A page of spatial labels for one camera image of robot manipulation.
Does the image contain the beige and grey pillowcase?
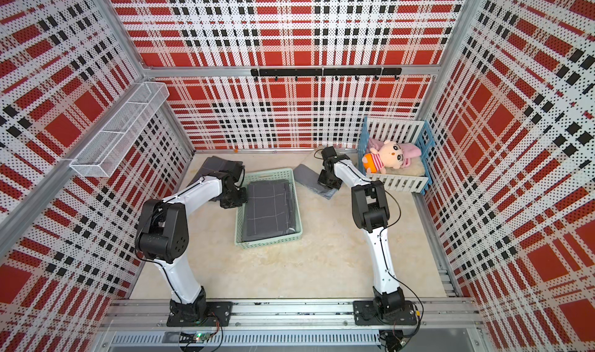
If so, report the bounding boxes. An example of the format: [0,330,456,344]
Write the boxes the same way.
[294,164,338,200]

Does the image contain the dark grey checked pillowcase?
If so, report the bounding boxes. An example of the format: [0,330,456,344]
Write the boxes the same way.
[191,156,229,184]
[242,179,297,242]

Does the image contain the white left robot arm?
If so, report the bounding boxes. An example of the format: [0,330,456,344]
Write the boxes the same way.
[135,170,247,321]

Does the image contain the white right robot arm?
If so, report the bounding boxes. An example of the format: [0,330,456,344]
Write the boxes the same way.
[319,147,405,318]

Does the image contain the pink plush doll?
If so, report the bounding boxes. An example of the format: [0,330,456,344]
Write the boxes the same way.
[362,139,422,175]

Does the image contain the blue white toy crib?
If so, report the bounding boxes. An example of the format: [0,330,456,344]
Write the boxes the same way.
[357,117,435,195]

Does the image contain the cream fluffy crib mattress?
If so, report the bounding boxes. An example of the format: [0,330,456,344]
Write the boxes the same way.
[369,140,427,178]

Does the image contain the small green circuit board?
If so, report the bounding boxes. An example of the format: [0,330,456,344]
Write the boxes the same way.
[179,333,212,344]

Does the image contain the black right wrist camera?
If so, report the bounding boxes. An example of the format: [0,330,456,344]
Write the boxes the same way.
[321,146,337,161]

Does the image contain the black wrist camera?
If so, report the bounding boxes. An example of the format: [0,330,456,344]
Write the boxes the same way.
[321,146,337,161]
[223,161,245,183]

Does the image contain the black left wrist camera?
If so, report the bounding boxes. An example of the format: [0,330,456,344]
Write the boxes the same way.
[223,161,245,183]

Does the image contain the black wall hook rail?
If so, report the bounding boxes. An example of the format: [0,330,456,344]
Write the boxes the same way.
[250,67,403,79]

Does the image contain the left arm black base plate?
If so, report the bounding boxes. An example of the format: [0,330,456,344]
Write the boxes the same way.
[167,300,233,327]

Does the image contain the white wire mesh shelf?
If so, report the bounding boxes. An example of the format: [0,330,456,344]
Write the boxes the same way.
[70,82,169,178]

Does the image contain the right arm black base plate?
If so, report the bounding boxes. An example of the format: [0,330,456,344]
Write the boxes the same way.
[353,301,418,327]

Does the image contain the aluminium front rail frame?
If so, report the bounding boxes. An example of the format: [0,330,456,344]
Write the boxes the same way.
[91,298,495,351]

